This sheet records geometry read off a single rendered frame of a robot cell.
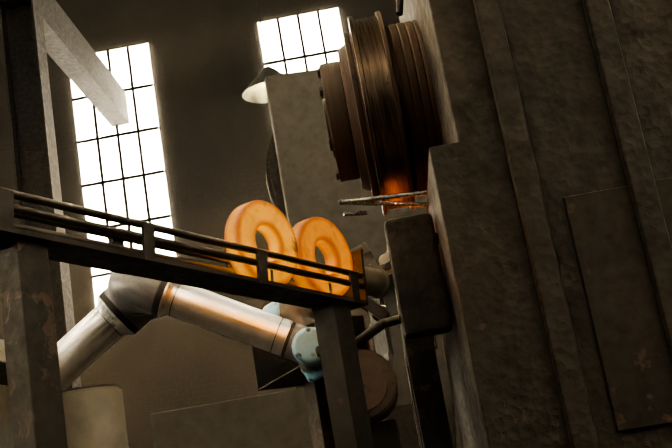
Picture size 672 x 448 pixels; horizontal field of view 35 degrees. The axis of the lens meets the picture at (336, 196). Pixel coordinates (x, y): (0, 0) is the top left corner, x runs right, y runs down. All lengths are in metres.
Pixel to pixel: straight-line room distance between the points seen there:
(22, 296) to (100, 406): 0.35
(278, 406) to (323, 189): 1.07
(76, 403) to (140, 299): 0.48
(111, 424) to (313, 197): 3.45
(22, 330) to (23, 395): 0.08
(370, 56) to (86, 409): 1.01
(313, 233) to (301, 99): 3.35
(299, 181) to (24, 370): 3.77
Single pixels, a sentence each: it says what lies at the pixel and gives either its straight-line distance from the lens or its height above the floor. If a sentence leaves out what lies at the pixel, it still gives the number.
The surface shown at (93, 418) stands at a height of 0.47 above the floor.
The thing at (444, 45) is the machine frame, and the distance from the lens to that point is 2.06.
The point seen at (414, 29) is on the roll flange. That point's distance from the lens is 2.43.
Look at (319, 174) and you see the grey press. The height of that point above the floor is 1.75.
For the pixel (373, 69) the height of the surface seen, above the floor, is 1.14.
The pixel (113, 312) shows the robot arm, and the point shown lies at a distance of 2.32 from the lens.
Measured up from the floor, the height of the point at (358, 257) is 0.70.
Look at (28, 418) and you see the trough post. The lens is 1.46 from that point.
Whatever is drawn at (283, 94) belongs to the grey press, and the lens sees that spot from 5.29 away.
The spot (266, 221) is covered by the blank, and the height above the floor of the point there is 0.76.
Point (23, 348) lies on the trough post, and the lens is 1.47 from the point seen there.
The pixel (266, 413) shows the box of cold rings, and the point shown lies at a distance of 4.78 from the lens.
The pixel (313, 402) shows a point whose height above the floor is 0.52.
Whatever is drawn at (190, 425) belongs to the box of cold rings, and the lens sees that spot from 4.81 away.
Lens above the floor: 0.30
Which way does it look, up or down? 15 degrees up
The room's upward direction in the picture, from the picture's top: 10 degrees counter-clockwise
